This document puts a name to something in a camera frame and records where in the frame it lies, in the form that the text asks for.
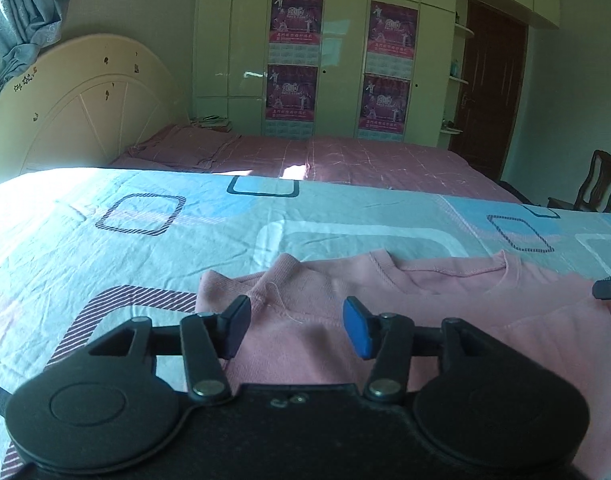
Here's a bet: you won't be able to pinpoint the blue patterned bed sheet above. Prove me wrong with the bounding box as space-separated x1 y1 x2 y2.
0 167 611 480

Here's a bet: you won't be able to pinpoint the dark wooden chair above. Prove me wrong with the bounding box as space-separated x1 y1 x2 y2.
548 149 611 214

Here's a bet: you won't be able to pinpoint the stack of books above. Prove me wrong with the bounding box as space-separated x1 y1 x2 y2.
188 115 234 134

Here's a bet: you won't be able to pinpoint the blue-grey curtain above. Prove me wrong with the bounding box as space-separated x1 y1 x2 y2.
0 0 74 106

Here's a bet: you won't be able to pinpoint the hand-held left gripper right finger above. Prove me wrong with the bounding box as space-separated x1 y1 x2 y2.
343 296 489 404

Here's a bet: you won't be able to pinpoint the cream wardrobe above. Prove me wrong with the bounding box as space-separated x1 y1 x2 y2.
192 0 561 150

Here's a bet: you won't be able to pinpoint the cream round headboard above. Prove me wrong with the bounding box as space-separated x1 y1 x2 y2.
0 34 189 191

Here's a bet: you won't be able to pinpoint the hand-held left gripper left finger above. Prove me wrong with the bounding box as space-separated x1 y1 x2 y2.
88 295 252 405

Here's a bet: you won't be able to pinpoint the cream corner shelves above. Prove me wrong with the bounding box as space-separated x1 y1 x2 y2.
438 22 474 137

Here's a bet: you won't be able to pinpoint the pink folded quilt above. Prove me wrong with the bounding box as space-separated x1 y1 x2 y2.
128 125 242 172

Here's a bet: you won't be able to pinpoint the purple wall poster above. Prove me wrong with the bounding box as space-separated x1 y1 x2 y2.
368 1 419 74
265 65 319 139
358 74 411 142
270 0 322 64

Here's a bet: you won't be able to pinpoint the pink sweater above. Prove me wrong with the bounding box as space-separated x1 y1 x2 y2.
185 249 611 480

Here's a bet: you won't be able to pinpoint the pink checked bed sheet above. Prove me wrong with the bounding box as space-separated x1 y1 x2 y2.
108 124 536 206

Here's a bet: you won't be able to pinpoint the dark brown wooden door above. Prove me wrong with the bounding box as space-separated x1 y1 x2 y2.
448 0 529 181

